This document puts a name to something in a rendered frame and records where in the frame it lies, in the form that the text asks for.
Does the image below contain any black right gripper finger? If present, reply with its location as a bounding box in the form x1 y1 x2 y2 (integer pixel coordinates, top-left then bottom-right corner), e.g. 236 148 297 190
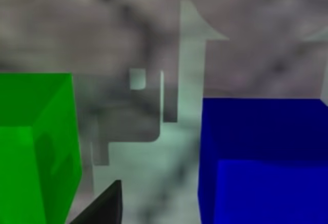
68 179 124 224

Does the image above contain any green cube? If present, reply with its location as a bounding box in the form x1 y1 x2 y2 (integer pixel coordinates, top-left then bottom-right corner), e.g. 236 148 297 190
0 73 84 224

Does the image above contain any blue cube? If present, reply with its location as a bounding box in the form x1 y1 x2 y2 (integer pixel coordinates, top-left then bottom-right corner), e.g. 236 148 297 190
197 97 328 224

